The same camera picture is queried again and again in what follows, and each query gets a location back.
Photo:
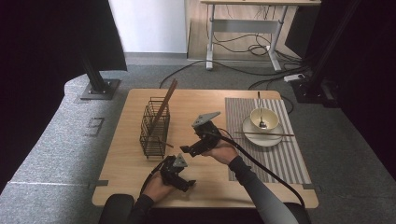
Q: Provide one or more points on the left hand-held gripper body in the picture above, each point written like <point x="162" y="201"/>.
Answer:
<point x="172" y="169"/>

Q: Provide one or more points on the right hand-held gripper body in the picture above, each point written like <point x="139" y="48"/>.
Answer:
<point x="208" y="135"/>

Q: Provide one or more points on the brown wooden chopstick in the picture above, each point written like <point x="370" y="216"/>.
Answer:
<point x="166" y="99"/>
<point x="264" y="133"/>
<point x="249" y="132"/>

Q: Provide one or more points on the wooden spatula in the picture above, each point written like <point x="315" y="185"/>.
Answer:
<point x="169" y="96"/>

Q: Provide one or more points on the white plate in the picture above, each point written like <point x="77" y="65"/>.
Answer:
<point x="263" y="140"/>

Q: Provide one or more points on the metal spoon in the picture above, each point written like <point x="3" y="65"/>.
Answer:
<point x="261" y="115"/>

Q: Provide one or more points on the cream bowl with dark rim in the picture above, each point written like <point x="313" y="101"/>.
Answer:
<point x="271" y="118"/>

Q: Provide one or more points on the person's right hand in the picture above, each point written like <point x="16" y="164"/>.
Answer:
<point x="222" y="152"/>

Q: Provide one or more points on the person's left hand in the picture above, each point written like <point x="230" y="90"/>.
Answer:
<point x="157" y="188"/>

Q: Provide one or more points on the black chair armrest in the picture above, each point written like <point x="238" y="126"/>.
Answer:
<point x="300" y="213"/>
<point x="115" y="210"/>

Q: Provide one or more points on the striped woven placemat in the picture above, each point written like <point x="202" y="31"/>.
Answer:
<point x="280" y="161"/>

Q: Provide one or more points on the floor outlet cover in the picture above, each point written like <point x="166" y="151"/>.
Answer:
<point x="94" y="127"/>

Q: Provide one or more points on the white power strip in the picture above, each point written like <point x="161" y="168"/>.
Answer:
<point x="294" y="77"/>

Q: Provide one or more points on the black metal stand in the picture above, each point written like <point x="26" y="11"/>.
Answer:
<point x="317" y="71"/>
<point x="98" y="84"/>

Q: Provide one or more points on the black curtain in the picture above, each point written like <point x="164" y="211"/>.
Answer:
<point x="40" y="77"/>
<point x="367" y="77"/>

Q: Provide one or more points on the grey table bracket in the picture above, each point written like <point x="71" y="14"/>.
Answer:
<point x="311" y="186"/>
<point x="99" y="184"/>

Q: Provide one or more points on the white desk frame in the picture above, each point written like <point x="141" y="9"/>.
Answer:
<point x="246" y="26"/>

